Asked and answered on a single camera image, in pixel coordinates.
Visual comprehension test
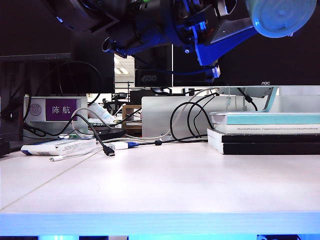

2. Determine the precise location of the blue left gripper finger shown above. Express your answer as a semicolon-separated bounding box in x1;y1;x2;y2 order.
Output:
215;0;237;17
196;16;259;67

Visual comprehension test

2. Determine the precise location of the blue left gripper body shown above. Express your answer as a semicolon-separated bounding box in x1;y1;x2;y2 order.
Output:
102;0;222;82

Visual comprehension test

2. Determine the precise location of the teal spray bottle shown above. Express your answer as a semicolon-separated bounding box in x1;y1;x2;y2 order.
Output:
245;0;318;39

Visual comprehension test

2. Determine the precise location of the large black AOC monitor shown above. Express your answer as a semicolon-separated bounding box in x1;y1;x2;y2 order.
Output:
171;0;320;88

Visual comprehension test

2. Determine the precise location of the narrow black AOC monitor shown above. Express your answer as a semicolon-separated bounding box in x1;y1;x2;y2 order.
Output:
134;47;173;88

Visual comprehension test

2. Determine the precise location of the black monitor stand foot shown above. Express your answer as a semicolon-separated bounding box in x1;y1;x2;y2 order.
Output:
149;86;173;97

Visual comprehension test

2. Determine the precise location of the small dark background monitor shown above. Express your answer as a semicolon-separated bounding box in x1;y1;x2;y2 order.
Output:
129;89;156;105

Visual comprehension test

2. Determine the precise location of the silver monitor stand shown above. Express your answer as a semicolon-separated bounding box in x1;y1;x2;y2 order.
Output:
215;86;279;113

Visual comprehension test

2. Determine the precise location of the black office chair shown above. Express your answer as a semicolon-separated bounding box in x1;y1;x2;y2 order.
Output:
102;92;130;116

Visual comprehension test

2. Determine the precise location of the grey desk partition panel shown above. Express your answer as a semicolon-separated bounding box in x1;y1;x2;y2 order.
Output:
141;95;247;138

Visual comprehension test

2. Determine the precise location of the teal spine book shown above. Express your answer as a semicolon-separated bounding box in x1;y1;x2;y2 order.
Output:
208;111;320;126

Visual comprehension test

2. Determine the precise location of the white spine book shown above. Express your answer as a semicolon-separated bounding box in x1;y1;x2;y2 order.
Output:
212;123;320;135

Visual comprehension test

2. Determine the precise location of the white cream tube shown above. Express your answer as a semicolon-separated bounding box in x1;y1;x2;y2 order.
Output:
88;102;114;125

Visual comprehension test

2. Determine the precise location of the thin black book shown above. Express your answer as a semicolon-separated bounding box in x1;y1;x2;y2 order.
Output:
206;128;320;144

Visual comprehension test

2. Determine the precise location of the white adapter with blue plug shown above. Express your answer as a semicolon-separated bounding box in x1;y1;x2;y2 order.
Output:
109;141;140;151

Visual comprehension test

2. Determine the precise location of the purple and white name sign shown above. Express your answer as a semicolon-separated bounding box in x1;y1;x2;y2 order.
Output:
23;96;89;123

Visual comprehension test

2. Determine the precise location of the black monitor with button row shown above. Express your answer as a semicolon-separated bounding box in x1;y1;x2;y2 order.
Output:
0;0;75;62

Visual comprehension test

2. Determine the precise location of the dark monitor stand column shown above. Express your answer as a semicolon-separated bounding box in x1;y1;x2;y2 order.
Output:
0;61;27;143

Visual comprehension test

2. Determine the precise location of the white and blue carton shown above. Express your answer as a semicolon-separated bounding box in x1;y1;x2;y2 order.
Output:
20;138;97;157

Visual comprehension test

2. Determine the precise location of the black monitor power cable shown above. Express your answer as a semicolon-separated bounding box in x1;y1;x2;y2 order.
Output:
236;87;258;112

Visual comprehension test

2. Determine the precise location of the wooden box frame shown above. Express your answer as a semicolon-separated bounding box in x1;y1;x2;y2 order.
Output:
121;104;143;130

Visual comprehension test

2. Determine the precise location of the thin black cable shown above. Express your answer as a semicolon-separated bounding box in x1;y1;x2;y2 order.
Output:
186;93;218;138

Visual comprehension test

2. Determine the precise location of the black arching cable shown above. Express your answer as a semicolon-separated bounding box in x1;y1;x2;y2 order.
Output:
24;60;103;125

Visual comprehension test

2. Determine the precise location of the black looped cable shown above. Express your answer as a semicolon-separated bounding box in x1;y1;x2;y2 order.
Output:
169;101;213;143

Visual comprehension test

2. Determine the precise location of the grey looped cable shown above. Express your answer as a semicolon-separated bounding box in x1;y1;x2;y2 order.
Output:
71;107;113;140

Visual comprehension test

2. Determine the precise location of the white long cable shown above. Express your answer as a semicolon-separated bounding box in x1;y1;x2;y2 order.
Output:
124;88;213;141

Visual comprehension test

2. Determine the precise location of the black HDMI cable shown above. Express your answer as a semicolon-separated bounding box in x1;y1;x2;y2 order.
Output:
23;113;117;158

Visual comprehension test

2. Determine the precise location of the white USB cable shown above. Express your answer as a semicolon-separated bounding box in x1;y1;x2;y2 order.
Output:
48;147;106;163

